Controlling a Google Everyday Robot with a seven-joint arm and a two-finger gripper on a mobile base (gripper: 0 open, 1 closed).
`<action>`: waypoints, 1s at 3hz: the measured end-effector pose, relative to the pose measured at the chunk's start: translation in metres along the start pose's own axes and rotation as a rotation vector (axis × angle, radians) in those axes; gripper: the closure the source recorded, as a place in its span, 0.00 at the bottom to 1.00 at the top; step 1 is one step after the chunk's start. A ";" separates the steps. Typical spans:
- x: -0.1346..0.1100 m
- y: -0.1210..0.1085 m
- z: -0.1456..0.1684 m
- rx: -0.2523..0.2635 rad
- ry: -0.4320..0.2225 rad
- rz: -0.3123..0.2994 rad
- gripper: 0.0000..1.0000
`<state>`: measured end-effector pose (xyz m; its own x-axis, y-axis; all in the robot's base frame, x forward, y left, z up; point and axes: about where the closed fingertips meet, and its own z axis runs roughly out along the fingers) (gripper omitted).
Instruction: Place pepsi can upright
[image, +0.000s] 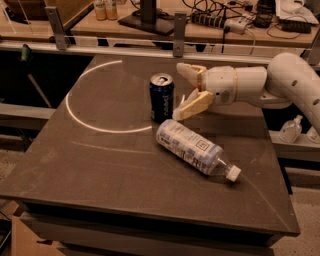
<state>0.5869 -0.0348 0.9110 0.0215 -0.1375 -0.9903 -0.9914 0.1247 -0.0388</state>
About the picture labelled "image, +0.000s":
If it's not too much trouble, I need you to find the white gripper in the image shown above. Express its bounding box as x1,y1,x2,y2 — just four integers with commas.
172,63,237,120

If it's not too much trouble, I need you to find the blue pepsi can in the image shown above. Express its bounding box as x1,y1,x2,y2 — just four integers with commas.
149,73,174,123

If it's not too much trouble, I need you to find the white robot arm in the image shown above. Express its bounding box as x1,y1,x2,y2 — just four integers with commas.
173,53,320,133

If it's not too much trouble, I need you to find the clear plastic water bottle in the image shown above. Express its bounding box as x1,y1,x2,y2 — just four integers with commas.
156,119,241,182

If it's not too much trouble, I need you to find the black power strip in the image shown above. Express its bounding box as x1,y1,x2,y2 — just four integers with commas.
191,12,226,29

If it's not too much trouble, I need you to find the white power adapter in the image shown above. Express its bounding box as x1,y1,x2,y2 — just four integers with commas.
224,19,247,35

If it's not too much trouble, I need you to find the black monitor stand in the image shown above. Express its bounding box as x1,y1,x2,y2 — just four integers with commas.
118,0,174,36

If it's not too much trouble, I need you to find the hand sanitizer bottle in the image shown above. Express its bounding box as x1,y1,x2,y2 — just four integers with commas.
279,115,303,143

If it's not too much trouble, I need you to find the right small juice bottle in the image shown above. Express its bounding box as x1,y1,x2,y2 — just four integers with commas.
105,0,118,20

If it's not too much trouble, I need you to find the small juice bottle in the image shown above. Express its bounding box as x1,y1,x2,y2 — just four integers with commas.
93,0,107,21
105,0,118,20

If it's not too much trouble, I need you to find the black keyboard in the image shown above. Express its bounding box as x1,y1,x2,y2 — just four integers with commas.
281,20,311,34

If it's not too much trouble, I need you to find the left small juice bottle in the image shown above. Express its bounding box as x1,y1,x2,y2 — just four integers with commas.
93,0,107,21

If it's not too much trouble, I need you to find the middle metal bracket post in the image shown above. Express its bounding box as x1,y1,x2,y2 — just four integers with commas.
173,12,186,57

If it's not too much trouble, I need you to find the metal bracket post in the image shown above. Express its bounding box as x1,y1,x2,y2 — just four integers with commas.
173,12,186,57
45,6,70,50

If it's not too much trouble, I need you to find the left metal bracket post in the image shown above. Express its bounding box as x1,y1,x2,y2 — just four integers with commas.
45,6,70,50

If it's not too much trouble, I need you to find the green handled tool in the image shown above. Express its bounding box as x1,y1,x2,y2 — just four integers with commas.
20,44,52,108

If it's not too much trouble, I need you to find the aluminium frame rail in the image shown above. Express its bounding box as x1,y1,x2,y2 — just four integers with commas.
0,39,278,66

